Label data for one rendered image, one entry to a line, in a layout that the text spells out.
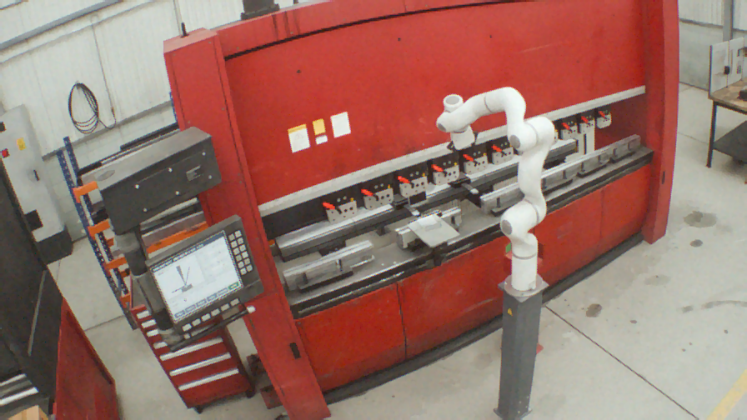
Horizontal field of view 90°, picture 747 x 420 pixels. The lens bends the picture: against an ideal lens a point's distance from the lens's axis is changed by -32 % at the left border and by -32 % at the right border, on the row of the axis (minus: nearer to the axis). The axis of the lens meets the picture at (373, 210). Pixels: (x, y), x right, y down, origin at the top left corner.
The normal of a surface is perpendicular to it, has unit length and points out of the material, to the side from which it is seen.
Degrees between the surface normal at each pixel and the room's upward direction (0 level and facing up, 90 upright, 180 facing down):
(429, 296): 90
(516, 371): 90
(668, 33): 90
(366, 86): 90
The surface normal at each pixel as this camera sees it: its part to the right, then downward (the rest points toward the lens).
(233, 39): 0.41, 0.38
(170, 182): 0.61, 0.29
